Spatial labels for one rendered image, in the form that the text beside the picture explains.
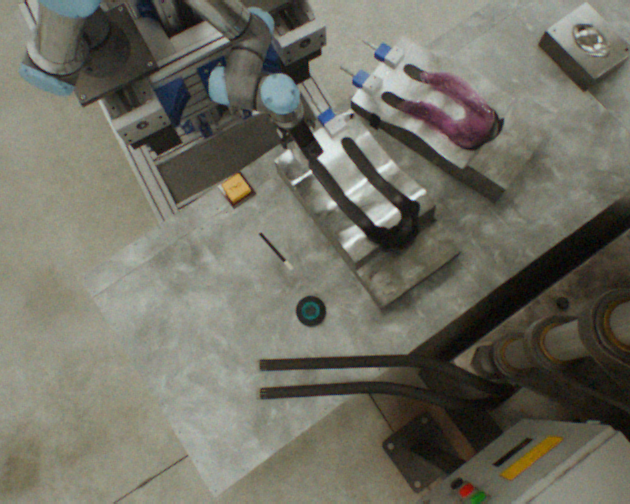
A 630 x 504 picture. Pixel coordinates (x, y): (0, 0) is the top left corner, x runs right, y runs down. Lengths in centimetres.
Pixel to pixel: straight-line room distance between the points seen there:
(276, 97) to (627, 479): 89
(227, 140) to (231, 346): 108
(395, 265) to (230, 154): 107
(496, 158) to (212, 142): 123
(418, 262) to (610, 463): 77
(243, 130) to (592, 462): 186
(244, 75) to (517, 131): 77
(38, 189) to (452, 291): 192
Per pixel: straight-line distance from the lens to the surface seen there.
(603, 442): 95
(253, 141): 239
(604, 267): 175
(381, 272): 152
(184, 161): 241
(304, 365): 148
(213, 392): 157
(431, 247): 155
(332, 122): 160
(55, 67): 141
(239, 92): 126
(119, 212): 265
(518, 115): 169
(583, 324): 90
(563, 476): 93
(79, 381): 256
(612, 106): 192
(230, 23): 128
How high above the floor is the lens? 234
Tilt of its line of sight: 75 degrees down
